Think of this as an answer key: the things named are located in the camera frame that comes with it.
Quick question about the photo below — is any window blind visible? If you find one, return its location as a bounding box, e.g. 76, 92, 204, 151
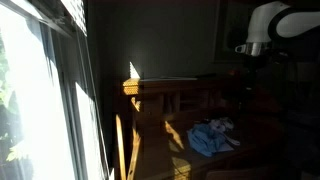
59, 0, 89, 37

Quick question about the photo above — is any wooden desk with hutch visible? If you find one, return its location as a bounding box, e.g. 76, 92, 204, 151
114, 73, 289, 180

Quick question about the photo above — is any blue cloth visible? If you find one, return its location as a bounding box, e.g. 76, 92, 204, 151
186, 123, 228, 158

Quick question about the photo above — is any thin blind wand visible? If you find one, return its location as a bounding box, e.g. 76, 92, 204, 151
77, 31, 111, 176

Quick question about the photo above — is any green tree foliage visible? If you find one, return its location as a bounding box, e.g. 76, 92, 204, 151
0, 33, 34, 180

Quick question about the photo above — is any window with frame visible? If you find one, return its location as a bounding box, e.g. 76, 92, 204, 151
0, 0, 113, 180

